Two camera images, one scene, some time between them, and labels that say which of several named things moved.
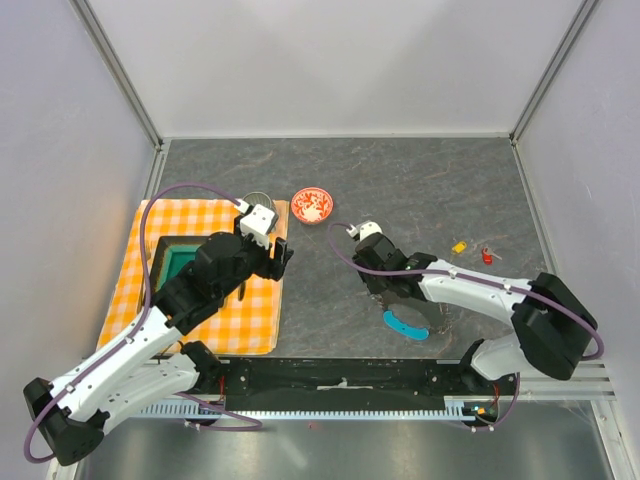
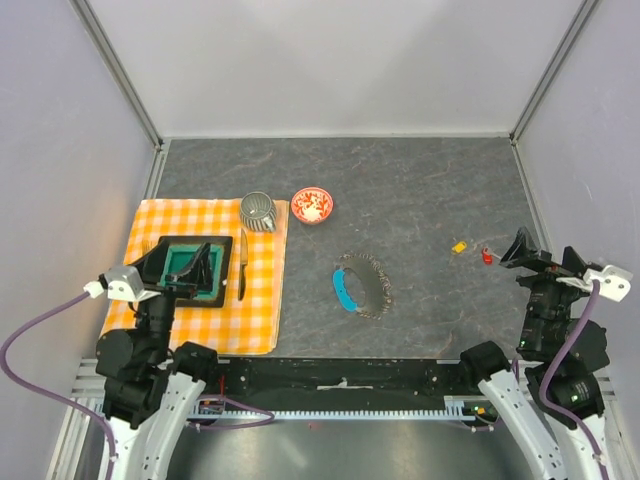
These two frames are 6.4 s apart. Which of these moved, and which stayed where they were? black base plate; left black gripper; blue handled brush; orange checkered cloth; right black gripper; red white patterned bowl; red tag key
Moved: blue handled brush; left black gripper; right black gripper
Stayed: red white patterned bowl; orange checkered cloth; black base plate; red tag key
